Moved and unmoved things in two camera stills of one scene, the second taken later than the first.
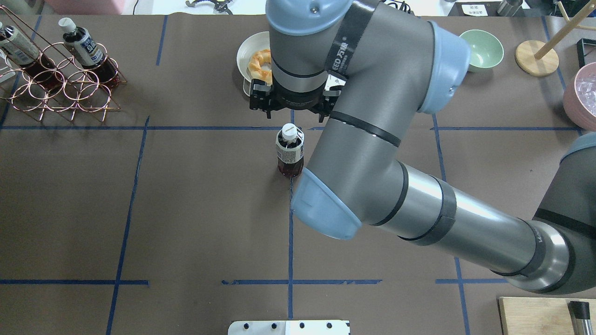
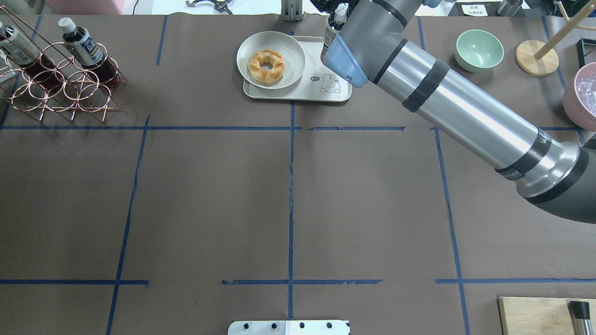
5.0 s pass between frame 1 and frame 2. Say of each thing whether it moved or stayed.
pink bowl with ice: stayed
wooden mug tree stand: stayed
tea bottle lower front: stayed
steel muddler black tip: stayed
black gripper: moved
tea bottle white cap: moved
